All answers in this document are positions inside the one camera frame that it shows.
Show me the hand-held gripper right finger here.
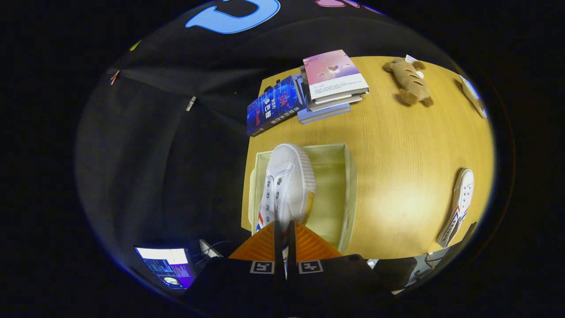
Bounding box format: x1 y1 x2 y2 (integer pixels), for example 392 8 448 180
288 220 394 318

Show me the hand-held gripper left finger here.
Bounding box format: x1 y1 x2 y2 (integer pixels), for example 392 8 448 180
185 221 286 318

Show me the beige fabric storage box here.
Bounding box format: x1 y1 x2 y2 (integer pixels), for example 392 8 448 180
248 142 358 254

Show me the white striped canvas shoe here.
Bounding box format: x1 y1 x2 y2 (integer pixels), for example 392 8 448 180
255 143 317 276
437 168 475 249

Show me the laptop screen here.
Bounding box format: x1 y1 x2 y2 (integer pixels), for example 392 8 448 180
135 247 196 290

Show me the light blue book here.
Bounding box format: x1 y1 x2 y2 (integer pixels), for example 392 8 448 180
297 104 352 125

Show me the dark blue book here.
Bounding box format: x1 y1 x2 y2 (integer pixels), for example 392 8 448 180
246 74 306 137

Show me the grey book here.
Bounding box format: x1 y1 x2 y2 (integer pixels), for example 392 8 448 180
307 92 363 112

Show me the pink cover book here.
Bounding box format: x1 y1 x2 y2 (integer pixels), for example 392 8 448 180
303 49 370 101

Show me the brown plush toy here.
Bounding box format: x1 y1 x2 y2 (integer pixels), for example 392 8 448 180
382 55 434 108

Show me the white flat object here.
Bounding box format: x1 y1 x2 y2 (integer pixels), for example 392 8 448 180
459 75 489 120

